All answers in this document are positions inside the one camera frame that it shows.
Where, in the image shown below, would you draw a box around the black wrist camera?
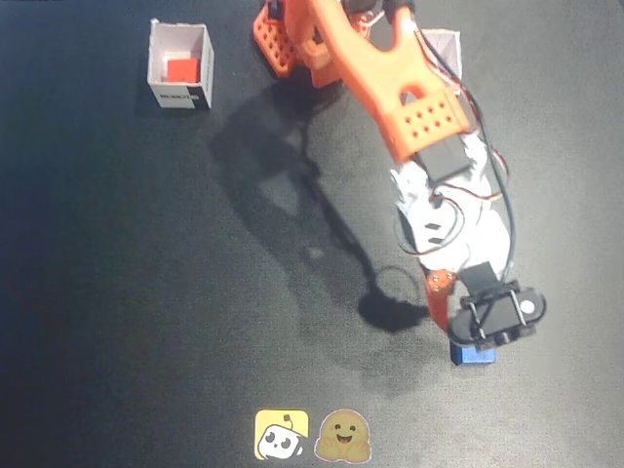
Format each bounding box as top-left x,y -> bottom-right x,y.
448,260 -> 547,352

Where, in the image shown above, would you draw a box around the hugging face emoji sticker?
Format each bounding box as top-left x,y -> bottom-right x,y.
313,408 -> 372,463

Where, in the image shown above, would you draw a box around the white red servo wires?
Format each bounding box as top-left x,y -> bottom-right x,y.
389,19 -> 511,259

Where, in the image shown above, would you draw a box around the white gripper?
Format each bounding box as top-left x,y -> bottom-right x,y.
397,189 -> 511,335

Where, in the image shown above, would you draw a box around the red cube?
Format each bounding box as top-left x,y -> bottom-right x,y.
165,58 -> 202,84

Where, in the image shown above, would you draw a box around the blue cube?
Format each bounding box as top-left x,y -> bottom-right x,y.
450,340 -> 498,367

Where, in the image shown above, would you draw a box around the white cardboard box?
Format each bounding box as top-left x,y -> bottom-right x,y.
147,18 -> 215,111
421,27 -> 463,82

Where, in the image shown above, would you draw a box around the yellow robot sticker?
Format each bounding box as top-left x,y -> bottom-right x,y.
253,409 -> 310,461

